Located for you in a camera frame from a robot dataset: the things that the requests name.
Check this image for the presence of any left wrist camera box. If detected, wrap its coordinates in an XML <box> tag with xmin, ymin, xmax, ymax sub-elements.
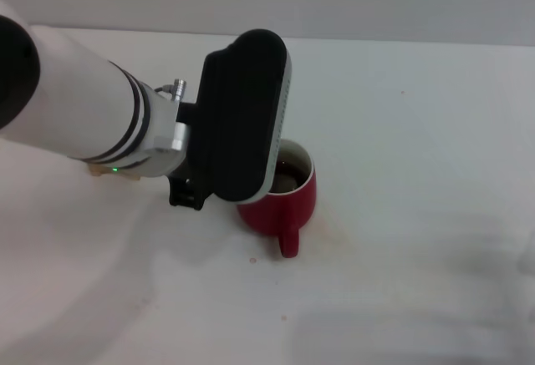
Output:
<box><xmin>186</xmin><ymin>28</ymin><xmax>293</xmax><ymax>205</ymax></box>

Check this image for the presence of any plain wooden block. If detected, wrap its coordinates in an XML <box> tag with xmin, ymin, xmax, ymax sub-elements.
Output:
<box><xmin>88</xmin><ymin>164</ymin><xmax>141</xmax><ymax>183</ymax></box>

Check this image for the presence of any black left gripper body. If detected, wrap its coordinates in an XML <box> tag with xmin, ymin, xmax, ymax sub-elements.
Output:
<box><xmin>168</xmin><ymin>164</ymin><xmax>211</xmax><ymax>212</ymax></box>

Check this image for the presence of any red ceramic mug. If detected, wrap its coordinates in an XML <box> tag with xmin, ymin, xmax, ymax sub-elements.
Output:
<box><xmin>237</xmin><ymin>138</ymin><xmax>318</xmax><ymax>259</ymax></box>

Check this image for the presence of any silver left wrist cable plug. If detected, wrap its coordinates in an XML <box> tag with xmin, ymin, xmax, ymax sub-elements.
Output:
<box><xmin>155</xmin><ymin>79</ymin><xmax>189</xmax><ymax>103</ymax></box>

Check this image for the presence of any dark coffee liquid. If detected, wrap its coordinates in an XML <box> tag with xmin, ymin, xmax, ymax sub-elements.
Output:
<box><xmin>269</xmin><ymin>158</ymin><xmax>313</xmax><ymax>195</ymax></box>

